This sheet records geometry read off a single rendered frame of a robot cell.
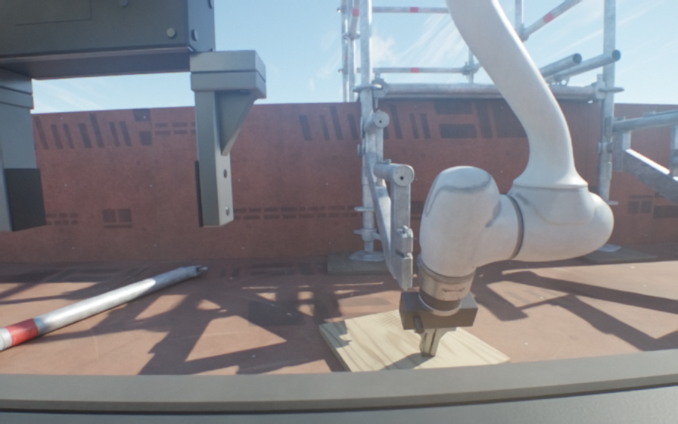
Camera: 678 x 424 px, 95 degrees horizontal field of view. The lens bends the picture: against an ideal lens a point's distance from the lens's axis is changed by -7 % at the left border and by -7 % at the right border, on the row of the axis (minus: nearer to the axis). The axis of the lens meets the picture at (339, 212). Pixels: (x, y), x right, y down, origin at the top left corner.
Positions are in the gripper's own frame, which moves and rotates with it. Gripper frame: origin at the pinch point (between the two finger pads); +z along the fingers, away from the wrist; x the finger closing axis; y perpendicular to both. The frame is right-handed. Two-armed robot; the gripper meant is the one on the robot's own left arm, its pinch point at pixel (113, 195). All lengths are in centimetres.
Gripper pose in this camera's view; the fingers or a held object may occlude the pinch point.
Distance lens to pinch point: 25.5
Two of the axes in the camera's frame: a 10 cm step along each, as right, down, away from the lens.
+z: 0.2, 9.9, 1.2
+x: -10.0, 0.3, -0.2
